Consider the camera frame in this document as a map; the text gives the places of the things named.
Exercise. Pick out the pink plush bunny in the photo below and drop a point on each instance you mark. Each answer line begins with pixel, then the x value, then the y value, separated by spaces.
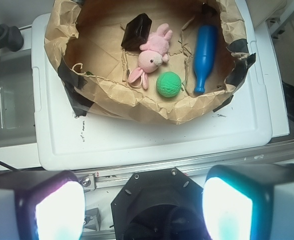
pixel 153 54

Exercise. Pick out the metal corner bracket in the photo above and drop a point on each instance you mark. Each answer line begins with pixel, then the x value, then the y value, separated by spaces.
pixel 92 220

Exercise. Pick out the blue plastic bottle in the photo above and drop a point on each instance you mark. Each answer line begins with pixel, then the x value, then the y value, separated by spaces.
pixel 204 56

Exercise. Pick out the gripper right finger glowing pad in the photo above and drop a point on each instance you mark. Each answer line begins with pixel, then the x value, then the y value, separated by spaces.
pixel 249 202

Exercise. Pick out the green ball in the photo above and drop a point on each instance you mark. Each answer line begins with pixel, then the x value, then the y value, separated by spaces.
pixel 168 84

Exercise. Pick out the black clamp knob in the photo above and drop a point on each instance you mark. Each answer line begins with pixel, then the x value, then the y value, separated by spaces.
pixel 11 38

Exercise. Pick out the brown paper bag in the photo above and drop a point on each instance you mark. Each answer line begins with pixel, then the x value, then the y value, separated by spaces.
pixel 83 44

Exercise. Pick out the black box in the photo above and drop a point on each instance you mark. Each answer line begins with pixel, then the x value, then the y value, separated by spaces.
pixel 136 32

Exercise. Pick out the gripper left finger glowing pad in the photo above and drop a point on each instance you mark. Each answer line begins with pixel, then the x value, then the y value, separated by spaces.
pixel 41 205

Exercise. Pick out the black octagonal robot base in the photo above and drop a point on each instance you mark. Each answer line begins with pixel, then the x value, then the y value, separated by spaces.
pixel 161 204

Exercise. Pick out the clear plastic bin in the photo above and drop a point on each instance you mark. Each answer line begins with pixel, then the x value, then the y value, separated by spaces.
pixel 17 121

